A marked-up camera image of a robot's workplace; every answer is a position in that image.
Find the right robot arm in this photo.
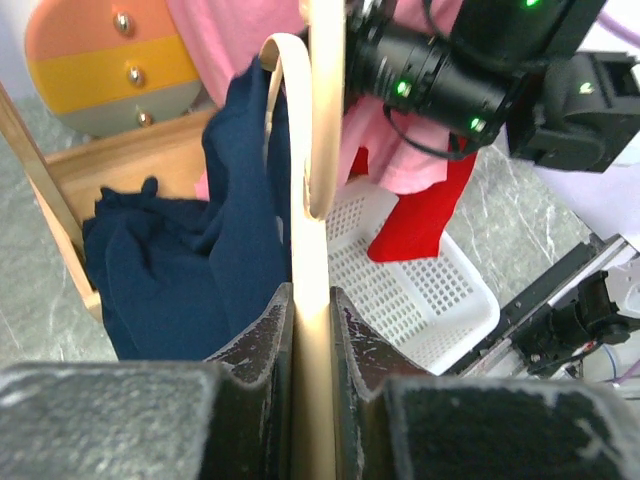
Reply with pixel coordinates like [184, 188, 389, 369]
[345, 1, 639, 173]

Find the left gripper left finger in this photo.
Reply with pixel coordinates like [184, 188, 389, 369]
[1, 284, 293, 479]

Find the navy blue t shirt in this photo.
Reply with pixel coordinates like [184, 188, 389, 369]
[83, 61, 291, 361]

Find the wooden clothes rack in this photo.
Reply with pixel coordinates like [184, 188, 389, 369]
[1, 90, 215, 321]

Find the white striped drawer cabinet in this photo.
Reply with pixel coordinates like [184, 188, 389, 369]
[24, 0, 202, 137]

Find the red t shirt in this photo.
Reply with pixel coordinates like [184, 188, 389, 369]
[367, 152, 478, 263]

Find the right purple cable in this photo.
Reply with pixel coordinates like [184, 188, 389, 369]
[597, 7, 640, 41]

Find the cream plastic hanger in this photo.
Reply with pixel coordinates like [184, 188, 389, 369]
[259, 1, 346, 479]

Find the white plastic basket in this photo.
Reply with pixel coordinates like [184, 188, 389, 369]
[326, 178, 500, 375]

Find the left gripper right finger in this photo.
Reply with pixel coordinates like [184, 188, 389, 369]
[330, 287, 639, 479]

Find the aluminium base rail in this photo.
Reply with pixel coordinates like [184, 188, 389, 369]
[446, 235, 639, 378]

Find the pink t shirt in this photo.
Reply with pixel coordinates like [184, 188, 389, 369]
[166, 0, 469, 200]

